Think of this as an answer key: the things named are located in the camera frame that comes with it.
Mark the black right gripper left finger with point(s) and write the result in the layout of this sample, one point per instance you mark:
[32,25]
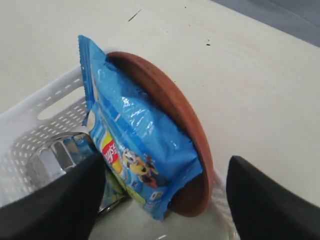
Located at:
[66,209]

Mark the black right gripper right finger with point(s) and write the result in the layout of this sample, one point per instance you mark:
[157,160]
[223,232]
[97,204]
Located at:
[262,209]

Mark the silver foil packet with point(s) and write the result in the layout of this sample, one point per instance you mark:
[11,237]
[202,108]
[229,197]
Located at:
[61,154]

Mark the blue chips bag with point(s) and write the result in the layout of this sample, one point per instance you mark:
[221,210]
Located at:
[148,154]

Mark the white perforated plastic basket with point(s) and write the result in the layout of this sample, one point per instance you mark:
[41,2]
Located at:
[58,107]

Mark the brown round plate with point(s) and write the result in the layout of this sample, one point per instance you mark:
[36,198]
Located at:
[193,198]

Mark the white ceramic bowl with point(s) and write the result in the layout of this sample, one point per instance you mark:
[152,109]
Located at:
[127,221]

